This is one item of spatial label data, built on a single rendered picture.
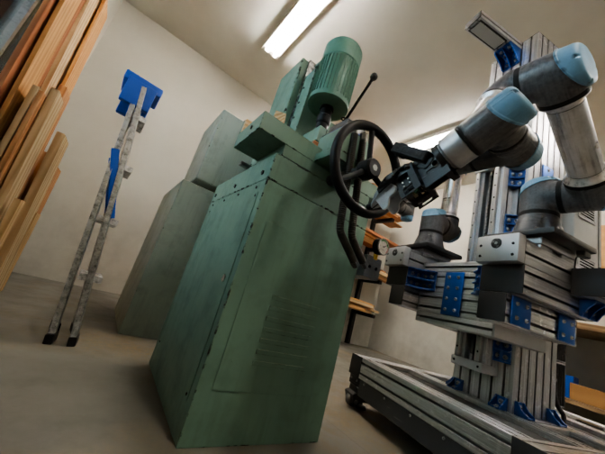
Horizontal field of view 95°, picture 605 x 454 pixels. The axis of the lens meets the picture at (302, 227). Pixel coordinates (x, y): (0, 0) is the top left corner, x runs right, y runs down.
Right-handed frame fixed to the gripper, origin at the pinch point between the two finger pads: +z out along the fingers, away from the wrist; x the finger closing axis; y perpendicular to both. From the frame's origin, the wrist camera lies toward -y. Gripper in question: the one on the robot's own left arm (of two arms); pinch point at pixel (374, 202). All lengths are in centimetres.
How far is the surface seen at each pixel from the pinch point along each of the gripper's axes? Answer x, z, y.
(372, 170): 0.7, -1.9, -10.9
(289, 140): -17.4, 11.6, -27.2
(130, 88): -67, 59, -82
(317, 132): -0.6, 14.7, -47.4
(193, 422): -25, 50, 43
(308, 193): -6.3, 18.4, -15.3
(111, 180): -62, 79, -45
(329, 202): 3.0, 18.5, -15.5
